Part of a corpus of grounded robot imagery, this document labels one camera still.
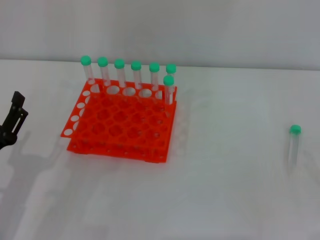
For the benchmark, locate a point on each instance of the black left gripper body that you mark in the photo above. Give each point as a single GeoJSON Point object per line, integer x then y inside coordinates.
{"type": "Point", "coordinates": [6, 136]}

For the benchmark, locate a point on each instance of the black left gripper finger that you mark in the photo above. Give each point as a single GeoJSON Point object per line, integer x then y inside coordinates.
{"type": "Point", "coordinates": [22, 116]}
{"type": "Point", "coordinates": [18, 98]}

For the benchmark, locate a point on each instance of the clear test tube green cap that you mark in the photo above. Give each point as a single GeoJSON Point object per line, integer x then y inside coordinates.
{"type": "Point", "coordinates": [102, 61]}
{"type": "Point", "coordinates": [295, 129]}
{"type": "Point", "coordinates": [171, 68]}
{"type": "Point", "coordinates": [136, 65]}
{"type": "Point", "coordinates": [154, 67]}
{"type": "Point", "coordinates": [168, 80]}
{"type": "Point", "coordinates": [119, 63]}
{"type": "Point", "coordinates": [85, 60]}

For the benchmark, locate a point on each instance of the orange plastic test tube rack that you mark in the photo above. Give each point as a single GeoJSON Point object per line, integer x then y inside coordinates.
{"type": "Point", "coordinates": [120, 125]}

